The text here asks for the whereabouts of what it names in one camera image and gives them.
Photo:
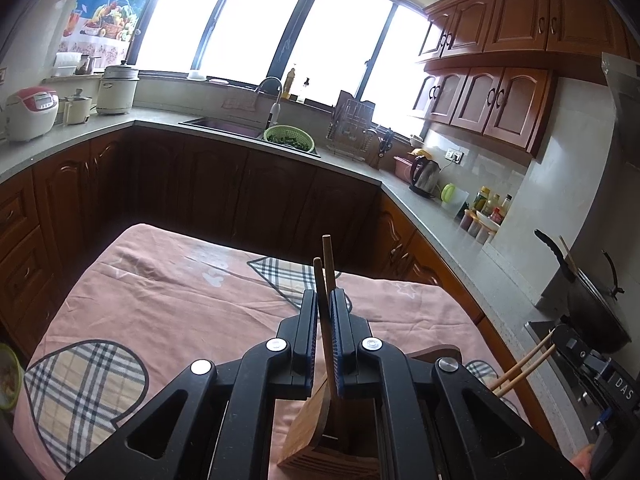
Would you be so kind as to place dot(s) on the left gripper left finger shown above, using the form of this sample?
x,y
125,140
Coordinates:
x,y
214,421

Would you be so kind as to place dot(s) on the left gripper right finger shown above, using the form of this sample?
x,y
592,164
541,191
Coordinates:
x,y
434,420

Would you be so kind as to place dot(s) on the brown carved chopstick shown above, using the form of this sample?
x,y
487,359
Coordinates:
x,y
545,344

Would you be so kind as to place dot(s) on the brown ridged chopstick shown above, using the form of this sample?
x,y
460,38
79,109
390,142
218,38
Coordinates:
x,y
519,373

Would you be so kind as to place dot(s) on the carved wooden chopstick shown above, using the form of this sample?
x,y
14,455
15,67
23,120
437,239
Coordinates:
x,y
325,324

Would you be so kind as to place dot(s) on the light wooden chopstick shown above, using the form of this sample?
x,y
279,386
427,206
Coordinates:
x,y
329,266

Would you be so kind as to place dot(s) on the person's right hand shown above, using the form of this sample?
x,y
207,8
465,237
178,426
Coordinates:
x,y
582,460

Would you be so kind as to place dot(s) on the gas stove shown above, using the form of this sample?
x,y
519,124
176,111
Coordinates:
x,y
588,412

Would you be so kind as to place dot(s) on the black wok with lid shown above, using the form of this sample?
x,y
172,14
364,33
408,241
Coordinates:
x,y
590,306

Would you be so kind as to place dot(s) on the wooden utensil holder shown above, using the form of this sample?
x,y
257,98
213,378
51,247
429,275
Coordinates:
x,y
332,437

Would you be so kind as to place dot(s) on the pink heart-print tablecloth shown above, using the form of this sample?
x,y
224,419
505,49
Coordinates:
x,y
155,301

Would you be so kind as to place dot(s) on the condiment bottles group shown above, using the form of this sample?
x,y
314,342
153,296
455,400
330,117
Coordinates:
x,y
483,218

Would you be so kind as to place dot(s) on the green lid plastic jug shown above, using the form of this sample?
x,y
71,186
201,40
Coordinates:
x,y
452,199

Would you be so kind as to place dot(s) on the steel electric kettle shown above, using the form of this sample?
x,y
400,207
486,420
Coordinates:
x,y
424,175

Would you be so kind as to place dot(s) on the lower wooden counter cabinets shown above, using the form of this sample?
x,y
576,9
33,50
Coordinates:
x,y
58,214

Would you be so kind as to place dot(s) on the green colander basin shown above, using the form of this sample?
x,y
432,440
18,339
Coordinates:
x,y
289,136

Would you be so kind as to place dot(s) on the dish drying rack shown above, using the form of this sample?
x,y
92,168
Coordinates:
x,y
352,133

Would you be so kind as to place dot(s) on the range hood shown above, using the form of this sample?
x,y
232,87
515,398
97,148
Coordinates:
x,y
622,78

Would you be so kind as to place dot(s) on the small white lidded pot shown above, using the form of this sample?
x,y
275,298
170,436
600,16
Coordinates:
x,y
77,108

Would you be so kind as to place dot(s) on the white electric cooker pot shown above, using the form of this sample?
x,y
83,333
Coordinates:
x,y
117,87

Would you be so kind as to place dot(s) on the oil bottle on sill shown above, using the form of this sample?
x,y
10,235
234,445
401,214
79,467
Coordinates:
x,y
287,83

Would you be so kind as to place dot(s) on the red white rice cooker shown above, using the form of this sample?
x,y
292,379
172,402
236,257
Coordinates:
x,y
30,113

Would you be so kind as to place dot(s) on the upper wooden wall cabinets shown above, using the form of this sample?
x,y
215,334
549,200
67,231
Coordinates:
x,y
491,66

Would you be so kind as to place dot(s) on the tropical fruit wall poster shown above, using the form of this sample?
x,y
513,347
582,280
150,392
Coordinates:
x,y
102,29

